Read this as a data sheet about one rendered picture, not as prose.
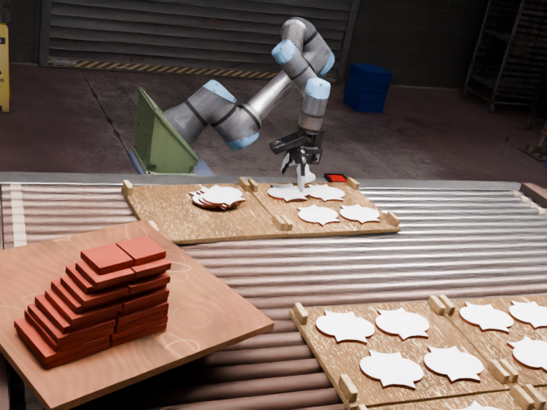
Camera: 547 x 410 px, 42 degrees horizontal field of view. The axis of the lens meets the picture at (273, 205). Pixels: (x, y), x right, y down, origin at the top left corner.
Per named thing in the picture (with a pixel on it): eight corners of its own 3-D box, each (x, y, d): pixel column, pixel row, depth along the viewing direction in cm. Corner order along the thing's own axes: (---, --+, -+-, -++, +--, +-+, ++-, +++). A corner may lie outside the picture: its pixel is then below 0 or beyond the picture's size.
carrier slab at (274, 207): (243, 187, 237) (244, 183, 237) (347, 185, 255) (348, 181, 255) (286, 238, 209) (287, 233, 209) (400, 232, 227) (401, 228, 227)
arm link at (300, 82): (308, 61, 233) (310, 68, 223) (326, 87, 237) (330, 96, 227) (288, 75, 235) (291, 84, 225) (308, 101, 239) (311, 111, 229)
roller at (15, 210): (2, 216, 200) (2, 202, 197) (539, 215, 274) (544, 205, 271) (2, 227, 196) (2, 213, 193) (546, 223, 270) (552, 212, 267)
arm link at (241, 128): (204, 124, 258) (307, 29, 269) (229, 154, 263) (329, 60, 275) (215, 124, 247) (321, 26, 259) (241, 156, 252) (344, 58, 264)
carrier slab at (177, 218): (120, 190, 219) (120, 185, 218) (241, 187, 237) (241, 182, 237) (152, 246, 191) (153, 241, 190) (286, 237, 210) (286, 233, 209)
